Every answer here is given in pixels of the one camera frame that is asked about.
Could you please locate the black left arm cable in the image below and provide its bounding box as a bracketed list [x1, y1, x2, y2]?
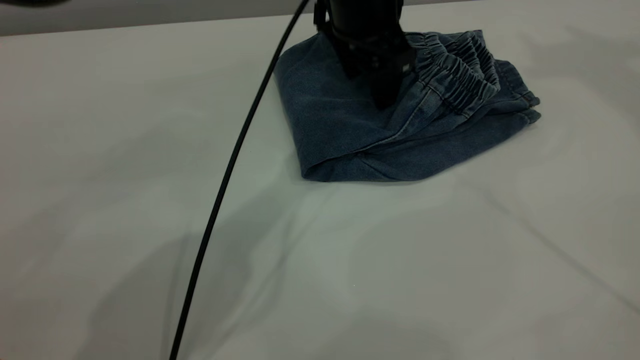
[169, 0, 311, 360]

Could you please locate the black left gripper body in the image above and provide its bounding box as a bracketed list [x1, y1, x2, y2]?
[313, 0, 417, 76]

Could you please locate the blue denim shorts basketball print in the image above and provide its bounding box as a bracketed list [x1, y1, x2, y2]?
[274, 30, 542, 182]

